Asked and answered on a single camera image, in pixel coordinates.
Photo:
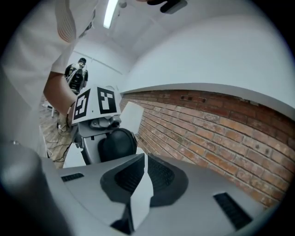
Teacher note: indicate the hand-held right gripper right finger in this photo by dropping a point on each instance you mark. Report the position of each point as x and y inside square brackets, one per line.
[196, 200]

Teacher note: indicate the ceiling light strip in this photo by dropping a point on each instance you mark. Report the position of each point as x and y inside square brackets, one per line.
[110, 13]

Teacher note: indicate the black oblong object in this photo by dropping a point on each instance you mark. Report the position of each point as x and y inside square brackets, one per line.
[119, 143]

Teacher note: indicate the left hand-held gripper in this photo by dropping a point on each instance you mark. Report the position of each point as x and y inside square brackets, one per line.
[92, 106]

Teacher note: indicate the person's left forearm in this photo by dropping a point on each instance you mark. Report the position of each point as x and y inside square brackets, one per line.
[58, 94]

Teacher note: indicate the white shade table lamp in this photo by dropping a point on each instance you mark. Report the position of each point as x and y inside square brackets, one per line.
[131, 117]

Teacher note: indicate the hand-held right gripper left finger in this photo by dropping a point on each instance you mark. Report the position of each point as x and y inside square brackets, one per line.
[92, 198]

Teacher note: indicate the person's white shirt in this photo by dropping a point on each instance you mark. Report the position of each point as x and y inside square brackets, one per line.
[34, 46]

